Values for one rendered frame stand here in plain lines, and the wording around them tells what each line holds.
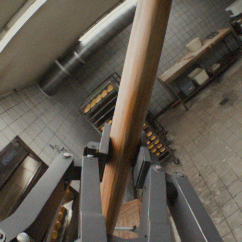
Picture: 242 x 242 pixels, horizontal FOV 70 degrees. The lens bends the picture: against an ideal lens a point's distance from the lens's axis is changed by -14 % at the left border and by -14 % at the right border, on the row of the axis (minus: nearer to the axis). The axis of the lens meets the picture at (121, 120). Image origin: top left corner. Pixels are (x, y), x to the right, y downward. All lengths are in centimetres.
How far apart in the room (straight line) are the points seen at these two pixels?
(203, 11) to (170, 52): 157
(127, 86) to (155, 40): 5
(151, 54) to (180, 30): 528
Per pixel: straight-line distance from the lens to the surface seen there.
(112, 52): 517
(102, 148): 17
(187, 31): 550
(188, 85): 481
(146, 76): 17
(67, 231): 193
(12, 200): 168
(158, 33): 17
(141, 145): 19
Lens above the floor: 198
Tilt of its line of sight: 15 degrees down
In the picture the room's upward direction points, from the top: 42 degrees counter-clockwise
